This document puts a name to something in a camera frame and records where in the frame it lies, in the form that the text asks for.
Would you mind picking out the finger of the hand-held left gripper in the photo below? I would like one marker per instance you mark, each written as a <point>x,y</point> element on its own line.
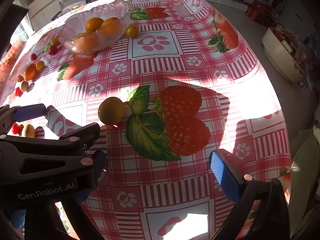
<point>82,132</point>
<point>27,112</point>

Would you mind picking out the tan longan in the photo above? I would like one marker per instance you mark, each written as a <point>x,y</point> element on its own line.
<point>24,85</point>
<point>28,130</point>

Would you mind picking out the white cabinet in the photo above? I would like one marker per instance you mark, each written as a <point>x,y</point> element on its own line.
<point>47,7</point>

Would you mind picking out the red cardboard carton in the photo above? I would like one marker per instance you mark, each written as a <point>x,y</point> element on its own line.
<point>258,10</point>

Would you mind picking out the white round side table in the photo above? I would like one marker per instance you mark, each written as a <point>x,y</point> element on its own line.
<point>277,52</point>

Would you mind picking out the yellow round fruit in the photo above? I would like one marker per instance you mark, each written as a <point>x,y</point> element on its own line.
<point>111,110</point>
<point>19,78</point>
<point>40,65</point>
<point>131,31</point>

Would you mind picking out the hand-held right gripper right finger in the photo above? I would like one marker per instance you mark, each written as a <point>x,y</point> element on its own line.
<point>223,177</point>

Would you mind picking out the red checked fruit-print tablecloth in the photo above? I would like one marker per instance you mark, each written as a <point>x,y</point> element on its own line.
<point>162,67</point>

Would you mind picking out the orange mandarin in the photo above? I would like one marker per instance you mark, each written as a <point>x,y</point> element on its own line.
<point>86,42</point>
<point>93,23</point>
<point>30,72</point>
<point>110,26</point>

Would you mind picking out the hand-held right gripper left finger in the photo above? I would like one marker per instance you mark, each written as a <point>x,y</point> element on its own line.
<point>100,165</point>

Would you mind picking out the clear glass bowl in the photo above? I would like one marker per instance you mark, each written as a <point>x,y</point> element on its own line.
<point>72,27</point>

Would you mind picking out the patterned chair cushion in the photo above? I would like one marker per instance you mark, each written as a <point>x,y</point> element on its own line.
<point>72,7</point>

